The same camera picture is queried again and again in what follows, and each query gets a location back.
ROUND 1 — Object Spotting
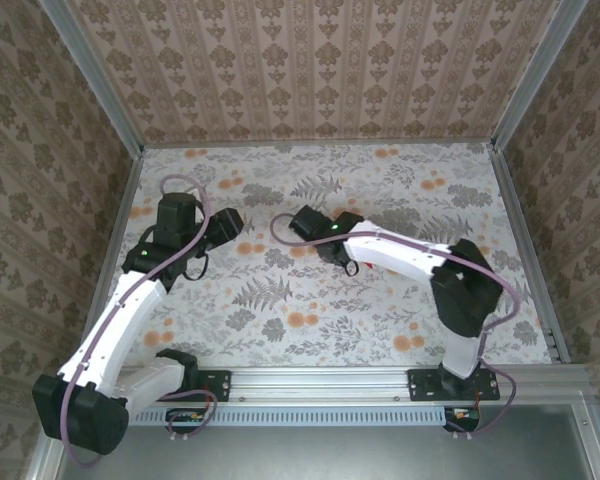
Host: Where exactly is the aluminium table side rail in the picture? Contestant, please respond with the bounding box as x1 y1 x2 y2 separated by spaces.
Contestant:
487 143 571 364
74 149 146 369

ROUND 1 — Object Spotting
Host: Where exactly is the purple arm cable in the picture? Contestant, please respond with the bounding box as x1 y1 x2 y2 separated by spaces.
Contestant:
269 213 520 441
59 173 219 469

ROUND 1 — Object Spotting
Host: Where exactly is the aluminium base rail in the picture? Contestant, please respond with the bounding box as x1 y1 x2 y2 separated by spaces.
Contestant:
119 364 594 402

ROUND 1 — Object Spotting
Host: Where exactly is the grey metal panel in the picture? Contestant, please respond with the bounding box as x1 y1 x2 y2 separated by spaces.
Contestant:
54 424 586 480

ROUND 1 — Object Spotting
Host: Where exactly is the small wired connector board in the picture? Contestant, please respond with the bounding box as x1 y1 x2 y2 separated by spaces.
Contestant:
443 405 482 434
165 407 209 435

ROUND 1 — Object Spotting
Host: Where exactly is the aluminium frame post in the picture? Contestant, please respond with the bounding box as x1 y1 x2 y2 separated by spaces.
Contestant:
492 0 589 151
37 0 146 156

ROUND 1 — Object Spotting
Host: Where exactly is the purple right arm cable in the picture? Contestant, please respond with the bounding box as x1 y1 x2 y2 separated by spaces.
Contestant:
269 213 520 441

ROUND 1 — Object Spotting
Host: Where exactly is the floral patterned table cover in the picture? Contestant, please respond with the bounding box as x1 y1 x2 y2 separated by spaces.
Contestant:
87 142 554 369

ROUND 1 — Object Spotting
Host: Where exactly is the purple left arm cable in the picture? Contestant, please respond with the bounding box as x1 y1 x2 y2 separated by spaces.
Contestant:
59 173 219 469

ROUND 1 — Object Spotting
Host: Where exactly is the aluminium table end rail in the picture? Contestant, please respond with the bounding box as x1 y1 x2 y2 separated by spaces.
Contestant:
142 139 494 151

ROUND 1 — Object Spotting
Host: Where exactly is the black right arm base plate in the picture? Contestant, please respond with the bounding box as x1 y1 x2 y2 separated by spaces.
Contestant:
408 368 501 403

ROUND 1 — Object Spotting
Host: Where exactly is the grey slotted cable duct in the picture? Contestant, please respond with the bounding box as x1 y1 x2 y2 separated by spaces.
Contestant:
129 405 481 428

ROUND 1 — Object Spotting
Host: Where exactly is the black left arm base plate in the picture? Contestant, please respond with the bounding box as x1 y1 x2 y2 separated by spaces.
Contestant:
177 369 233 403

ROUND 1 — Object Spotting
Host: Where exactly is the thin black left gripper cable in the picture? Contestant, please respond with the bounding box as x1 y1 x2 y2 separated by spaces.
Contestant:
182 249 211 281

